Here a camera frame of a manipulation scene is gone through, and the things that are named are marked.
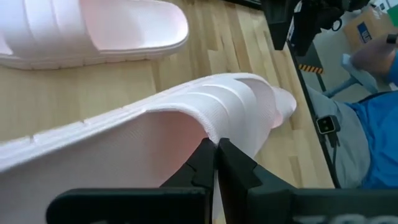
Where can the pale grey chair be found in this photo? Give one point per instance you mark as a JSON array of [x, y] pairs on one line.
[[357, 74]]

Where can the small table-level camera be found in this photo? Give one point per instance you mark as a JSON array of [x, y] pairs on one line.
[[326, 124]]

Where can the person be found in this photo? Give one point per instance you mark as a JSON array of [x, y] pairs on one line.
[[379, 140]]

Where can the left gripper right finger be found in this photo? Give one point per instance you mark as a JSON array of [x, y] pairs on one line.
[[264, 202]]

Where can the yellow black hazard tape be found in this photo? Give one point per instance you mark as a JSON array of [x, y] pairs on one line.
[[311, 68]]

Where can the pale pink rubber slide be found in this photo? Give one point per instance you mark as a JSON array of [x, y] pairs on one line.
[[109, 28], [93, 155]]

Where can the printed cardboard box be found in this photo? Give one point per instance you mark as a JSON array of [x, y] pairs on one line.
[[367, 28]]

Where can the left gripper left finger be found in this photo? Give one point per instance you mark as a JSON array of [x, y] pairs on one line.
[[186, 199]]

